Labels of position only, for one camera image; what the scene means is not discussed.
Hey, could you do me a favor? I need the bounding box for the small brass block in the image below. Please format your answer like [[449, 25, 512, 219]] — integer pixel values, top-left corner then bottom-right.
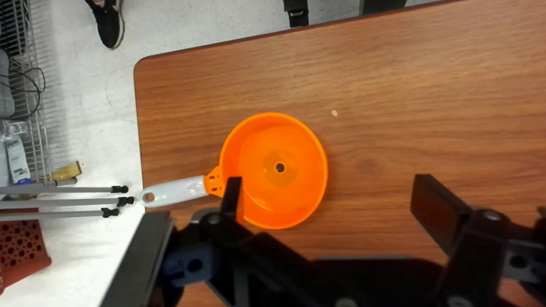
[[50, 161, 85, 185]]

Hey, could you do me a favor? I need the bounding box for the black shoe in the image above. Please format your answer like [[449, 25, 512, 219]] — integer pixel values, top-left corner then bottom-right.
[[84, 0, 126, 52]]

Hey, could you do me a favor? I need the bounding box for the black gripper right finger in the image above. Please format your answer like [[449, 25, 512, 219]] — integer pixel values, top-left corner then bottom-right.
[[410, 173, 546, 307]]

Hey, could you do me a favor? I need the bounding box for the black table leg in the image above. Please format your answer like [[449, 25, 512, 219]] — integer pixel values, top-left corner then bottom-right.
[[283, 0, 311, 30]]

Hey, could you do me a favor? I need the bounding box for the white labelled bottle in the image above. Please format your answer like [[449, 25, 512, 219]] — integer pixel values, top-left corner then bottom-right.
[[2, 122, 33, 185]]

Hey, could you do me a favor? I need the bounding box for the white wire rack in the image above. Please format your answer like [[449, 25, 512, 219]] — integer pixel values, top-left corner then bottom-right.
[[0, 0, 65, 185]]

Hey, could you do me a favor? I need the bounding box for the orange plastic funnel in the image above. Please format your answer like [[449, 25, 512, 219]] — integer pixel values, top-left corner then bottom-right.
[[138, 112, 331, 233]]

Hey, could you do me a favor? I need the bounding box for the thin black cable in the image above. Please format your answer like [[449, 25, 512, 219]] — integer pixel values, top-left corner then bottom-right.
[[5, 55, 48, 122]]

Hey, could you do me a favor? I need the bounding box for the red perforated basket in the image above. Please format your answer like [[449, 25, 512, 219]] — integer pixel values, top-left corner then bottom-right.
[[0, 221, 55, 296]]

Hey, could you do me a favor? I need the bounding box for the tripod with black tipped legs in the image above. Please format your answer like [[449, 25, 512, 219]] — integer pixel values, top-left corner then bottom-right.
[[0, 182, 137, 224]]

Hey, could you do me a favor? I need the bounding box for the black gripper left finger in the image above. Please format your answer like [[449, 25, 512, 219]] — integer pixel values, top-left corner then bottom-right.
[[164, 176, 321, 307]]

